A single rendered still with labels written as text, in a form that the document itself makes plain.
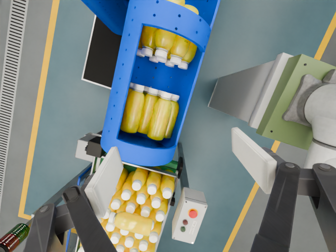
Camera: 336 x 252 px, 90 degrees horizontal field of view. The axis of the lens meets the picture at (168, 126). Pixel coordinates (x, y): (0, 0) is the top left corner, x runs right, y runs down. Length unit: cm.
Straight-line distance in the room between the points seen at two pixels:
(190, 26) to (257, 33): 147
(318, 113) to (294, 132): 16
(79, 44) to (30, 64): 55
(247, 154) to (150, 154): 41
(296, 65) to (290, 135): 27
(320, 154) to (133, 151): 58
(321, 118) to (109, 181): 65
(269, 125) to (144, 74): 56
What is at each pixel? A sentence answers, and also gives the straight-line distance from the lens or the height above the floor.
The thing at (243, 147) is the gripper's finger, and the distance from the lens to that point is 17.
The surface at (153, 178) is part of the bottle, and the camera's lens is 79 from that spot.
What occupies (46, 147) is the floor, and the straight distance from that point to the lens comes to 229.
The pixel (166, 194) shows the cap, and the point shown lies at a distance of 78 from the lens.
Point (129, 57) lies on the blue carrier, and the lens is 54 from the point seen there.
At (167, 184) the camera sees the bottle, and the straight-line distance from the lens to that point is 79.
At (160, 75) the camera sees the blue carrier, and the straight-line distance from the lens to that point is 77.
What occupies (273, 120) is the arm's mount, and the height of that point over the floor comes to 105.
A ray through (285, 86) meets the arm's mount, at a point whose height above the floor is 106.
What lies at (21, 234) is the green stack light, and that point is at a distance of 94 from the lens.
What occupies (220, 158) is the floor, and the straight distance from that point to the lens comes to 193.
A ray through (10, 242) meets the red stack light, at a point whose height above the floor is 124.
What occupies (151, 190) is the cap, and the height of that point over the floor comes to 108.
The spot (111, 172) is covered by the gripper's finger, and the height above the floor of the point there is 158.
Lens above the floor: 173
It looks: 79 degrees down
